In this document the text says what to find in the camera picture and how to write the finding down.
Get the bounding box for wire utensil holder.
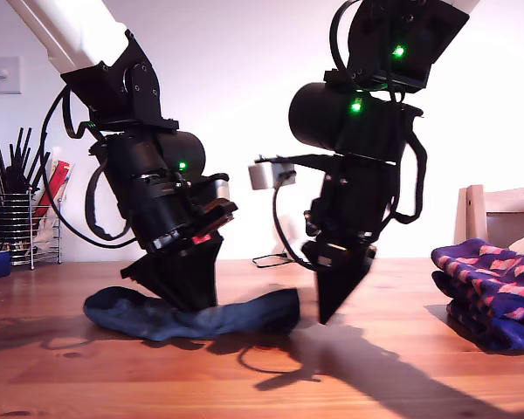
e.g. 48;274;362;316
0;191;35;267

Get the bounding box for red paper packet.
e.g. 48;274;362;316
33;160;74;219

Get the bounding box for thin black camera cable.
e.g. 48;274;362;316
272;172;320;271

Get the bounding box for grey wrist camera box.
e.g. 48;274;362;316
247;153;333;192
174;173;232;215

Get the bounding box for wire napkin rack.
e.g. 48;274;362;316
28;198;65;271

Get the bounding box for grey dark-toed sock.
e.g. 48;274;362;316
82;286;301;341

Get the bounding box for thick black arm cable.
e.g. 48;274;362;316
85;168;134;241
382;129;428;224

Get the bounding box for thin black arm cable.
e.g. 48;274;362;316
40;89;136;250
330;0;364;85

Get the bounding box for white paper napkins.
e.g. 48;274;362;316
35;204;63;258

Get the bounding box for wooden chair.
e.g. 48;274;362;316
452;184;524;250

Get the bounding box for white wall light switch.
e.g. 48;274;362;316
0;56;22;96

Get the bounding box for short thick black cable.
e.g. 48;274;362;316
63;89;98;140

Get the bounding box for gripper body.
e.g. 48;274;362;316
120;184;239;277
300;162;399;255

